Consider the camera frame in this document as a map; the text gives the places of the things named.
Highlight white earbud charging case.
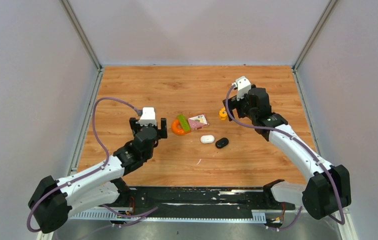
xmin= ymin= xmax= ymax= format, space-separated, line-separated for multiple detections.
xmin=200 ymin=134 xmax=215 ymax=144

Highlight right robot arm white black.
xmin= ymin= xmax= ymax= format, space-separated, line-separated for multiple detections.
xmin=222 ymin=84 xmax=352 ymax=225

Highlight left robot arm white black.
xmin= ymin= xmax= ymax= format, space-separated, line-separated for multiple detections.
xmin=26 ymin=118 xmax=168 ymax=234

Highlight yellow traffic light toy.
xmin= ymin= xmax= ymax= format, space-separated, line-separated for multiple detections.
xmin=218 ymin=107 xmax=228 ymax=121

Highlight green toy block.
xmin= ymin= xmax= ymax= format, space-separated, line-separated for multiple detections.
xmin=176 ymin=114 xmax=192 ymax=134

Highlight pink patterned card box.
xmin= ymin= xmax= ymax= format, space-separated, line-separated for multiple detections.
xmin=187 ymin=114 xmax=210 ymax=131

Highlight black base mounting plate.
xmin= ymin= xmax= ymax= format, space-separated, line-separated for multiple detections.
xmin=108 ymin=186 xmax=295 ymax=218

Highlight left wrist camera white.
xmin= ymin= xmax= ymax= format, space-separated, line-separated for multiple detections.
xmin=137 ymin=107 xmax=157 ymax=126

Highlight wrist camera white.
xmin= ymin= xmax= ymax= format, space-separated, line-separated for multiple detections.
xmin=137 ymin=107 xmax=157 ymax=126
xmin=231 ymin=76 xmax=252 ymax=101

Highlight orange ring toy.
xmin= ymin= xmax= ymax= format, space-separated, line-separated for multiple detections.
xmin=171 ymin=118 xmax=192 ymax=136

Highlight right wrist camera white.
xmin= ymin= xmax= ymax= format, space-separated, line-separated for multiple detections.
xmin=231 ymin=76 xmax=252 ymax=101

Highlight white slotted cable duct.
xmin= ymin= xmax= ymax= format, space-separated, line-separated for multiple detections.
xmin=70 ymin=208 xmax=267 ymax=224

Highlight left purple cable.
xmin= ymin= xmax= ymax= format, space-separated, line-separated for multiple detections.
xmin=26 ymin=97 xmax=159 ymax=240

